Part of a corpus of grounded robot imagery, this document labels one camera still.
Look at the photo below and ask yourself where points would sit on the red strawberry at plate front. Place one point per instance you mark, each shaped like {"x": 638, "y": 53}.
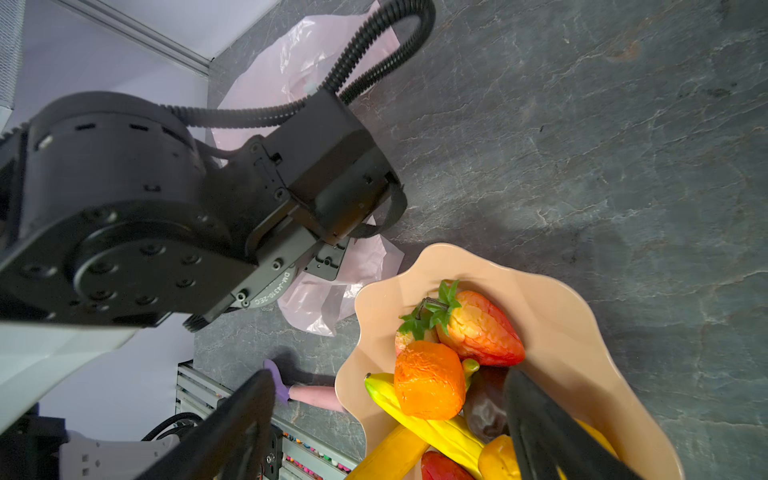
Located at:
{"x": 436, "y": 466}

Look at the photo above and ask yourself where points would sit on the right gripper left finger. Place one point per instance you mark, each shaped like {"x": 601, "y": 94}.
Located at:
{"x": 231, "y": 443}

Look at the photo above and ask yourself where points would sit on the pale strawberry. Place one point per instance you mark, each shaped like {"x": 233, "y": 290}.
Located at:
{"x": 405, "y": 336}

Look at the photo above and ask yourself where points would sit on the dark brown fig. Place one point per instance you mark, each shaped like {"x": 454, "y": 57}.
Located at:
{"x": 484, "y": 408}

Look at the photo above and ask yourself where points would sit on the beige wavy fruit plate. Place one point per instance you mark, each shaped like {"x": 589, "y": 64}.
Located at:
{"x": 565, "y": 352}

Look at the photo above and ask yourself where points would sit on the yellow pear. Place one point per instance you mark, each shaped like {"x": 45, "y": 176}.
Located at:
{"x": 498, "y": 459}

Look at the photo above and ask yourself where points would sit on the pink plastic bag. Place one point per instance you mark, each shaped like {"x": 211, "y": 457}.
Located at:
{"x": 297, "y": 199}

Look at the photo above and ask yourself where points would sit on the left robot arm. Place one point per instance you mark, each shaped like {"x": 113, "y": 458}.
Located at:
{"x": 115, "y": 216}

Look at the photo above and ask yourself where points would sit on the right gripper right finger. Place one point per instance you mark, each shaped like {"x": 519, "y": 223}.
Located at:
{"x": 548, "y": 442}

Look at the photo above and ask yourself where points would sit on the purple scoop pink handle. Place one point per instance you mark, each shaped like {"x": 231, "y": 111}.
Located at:
{"x": 323, "y": 397}

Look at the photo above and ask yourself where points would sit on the yellow banana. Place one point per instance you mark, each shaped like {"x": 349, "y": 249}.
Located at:
{"x": 450, "y": 437}

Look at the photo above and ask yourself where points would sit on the small white mesh basket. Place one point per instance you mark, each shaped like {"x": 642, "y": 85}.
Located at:
{"x": 12, "y": 23}

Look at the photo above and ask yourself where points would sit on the orange tangerine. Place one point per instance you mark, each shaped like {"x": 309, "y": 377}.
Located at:
{"x": 429, "y": 381}

